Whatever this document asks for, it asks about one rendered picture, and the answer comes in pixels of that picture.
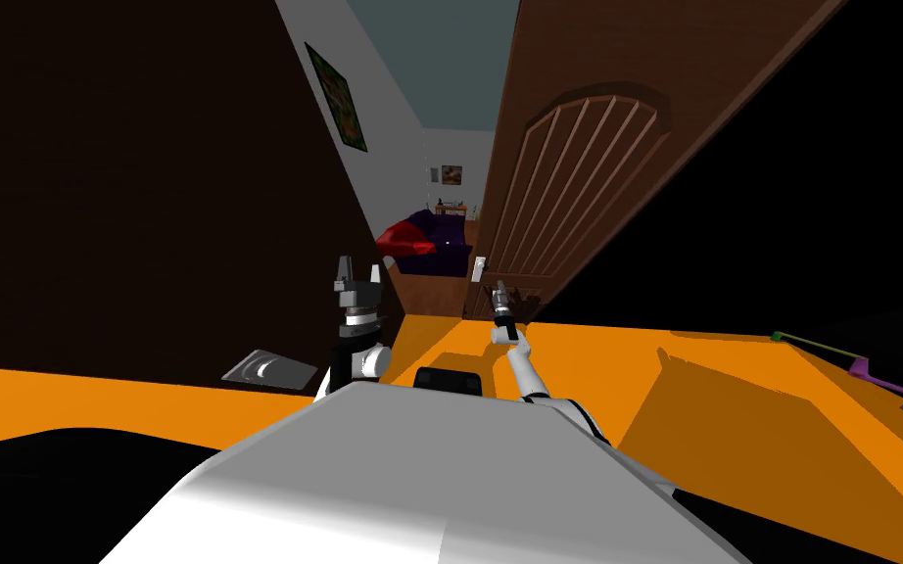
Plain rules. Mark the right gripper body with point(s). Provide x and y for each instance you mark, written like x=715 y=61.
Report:
x=503 y=303

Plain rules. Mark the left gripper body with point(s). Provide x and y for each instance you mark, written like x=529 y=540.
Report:
x=359 y=295

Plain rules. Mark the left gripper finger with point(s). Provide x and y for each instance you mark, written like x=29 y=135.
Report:
x=375 y=274
x=344 y=269

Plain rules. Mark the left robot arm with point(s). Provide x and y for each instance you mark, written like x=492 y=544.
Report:
x=365 y=362

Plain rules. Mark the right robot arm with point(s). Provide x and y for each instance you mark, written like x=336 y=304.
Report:
x=524 y=372

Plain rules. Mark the dark purple sofa red cushion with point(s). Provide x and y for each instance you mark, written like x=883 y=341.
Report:
x=436 y=239

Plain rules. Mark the small wooden side table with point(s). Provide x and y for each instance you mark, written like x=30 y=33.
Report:
x=450 y=208

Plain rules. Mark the grey flat floor plate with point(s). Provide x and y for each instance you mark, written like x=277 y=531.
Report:
x=271 y=370

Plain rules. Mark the brown panelled door leaf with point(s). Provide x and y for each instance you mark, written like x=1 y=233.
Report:
x=577 y=172

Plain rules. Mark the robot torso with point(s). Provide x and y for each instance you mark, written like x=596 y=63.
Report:
x=420 y=486

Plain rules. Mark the purple and green stick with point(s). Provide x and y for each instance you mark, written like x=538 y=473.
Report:
x=867 y=374

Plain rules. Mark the small orange wall picture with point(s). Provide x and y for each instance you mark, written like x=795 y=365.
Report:
x=451 y=175

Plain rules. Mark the green framed wall picture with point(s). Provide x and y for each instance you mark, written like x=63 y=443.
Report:
x=338 y=98

